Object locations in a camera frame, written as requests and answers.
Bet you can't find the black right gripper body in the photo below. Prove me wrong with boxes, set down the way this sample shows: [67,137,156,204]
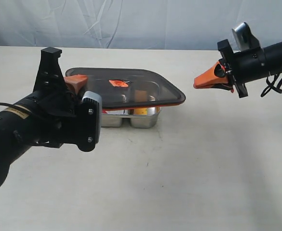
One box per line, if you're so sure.
[217,39,274,98]

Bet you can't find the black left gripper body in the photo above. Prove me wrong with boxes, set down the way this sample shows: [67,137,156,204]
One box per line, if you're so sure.
[27,47,82,148]

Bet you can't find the dark transparent lunch box lid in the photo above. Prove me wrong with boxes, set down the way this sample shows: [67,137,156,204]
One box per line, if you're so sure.
[65,67,186,110]

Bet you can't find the yellow toy cheese wedge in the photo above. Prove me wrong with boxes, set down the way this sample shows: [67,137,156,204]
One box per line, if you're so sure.
[133,90,148,116]

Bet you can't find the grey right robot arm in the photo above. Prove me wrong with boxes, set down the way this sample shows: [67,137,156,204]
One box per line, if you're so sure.
[193,39,282,98]

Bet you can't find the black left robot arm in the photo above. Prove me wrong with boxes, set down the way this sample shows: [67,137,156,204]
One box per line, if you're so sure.
[0,47,87,187]

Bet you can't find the stainless steel lunch box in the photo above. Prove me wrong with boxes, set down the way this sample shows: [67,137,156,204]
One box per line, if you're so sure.
[101,107,161,128]

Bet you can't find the blue wrinkled backdrop cloth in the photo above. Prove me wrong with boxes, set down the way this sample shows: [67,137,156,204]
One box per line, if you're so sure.
[0,0,282,50]

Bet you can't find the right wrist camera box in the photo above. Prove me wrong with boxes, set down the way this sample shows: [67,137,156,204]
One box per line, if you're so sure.
[231,22,260,51]

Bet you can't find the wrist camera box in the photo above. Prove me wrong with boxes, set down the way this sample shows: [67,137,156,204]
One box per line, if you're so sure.
[77,91,102,152]
[231,22,260,51]

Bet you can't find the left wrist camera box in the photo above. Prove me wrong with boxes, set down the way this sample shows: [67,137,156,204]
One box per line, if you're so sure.
[77,91,102,152]

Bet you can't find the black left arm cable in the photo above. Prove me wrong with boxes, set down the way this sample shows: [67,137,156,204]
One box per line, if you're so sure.
[0,102,50,145]

